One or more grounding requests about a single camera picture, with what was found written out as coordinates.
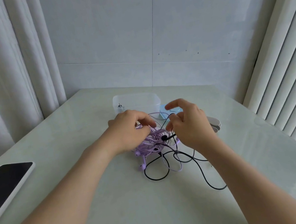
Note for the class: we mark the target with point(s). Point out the white curtain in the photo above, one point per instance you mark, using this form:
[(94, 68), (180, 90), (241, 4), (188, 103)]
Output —
[(6, 70), (284, 62)]

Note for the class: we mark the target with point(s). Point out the person's right thumb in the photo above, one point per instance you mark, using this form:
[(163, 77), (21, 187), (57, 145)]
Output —
[(172, 124)]

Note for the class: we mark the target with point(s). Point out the small black item in container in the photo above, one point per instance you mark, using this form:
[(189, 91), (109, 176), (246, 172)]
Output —
[(120, 107)]

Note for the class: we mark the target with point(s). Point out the light blue lid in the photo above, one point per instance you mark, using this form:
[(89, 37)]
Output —
[(164, 112)]

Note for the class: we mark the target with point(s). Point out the person's right hand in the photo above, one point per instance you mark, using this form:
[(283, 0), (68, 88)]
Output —
[(193, 126)]

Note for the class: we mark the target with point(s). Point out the clear plastic container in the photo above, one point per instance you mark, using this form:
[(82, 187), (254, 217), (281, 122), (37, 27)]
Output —
[(138, 102)]

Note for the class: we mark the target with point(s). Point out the person's left fingers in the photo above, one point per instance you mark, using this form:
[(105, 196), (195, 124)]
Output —
[(146, 120)]

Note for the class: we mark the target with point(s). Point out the person's left forearm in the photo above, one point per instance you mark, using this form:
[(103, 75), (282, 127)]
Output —
[(58, 201)]

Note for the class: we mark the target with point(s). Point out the person's left hand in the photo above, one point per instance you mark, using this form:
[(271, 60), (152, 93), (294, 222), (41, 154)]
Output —
[(127, 131)]

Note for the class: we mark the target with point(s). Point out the white oval case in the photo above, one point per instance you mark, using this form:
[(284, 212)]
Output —
[(215, 123)]

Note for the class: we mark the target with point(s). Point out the person's right forearm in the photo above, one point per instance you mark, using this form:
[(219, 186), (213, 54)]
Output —
[(247, 184)]

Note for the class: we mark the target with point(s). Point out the tablet with white case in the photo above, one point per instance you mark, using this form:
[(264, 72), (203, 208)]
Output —
[(2, 186)]

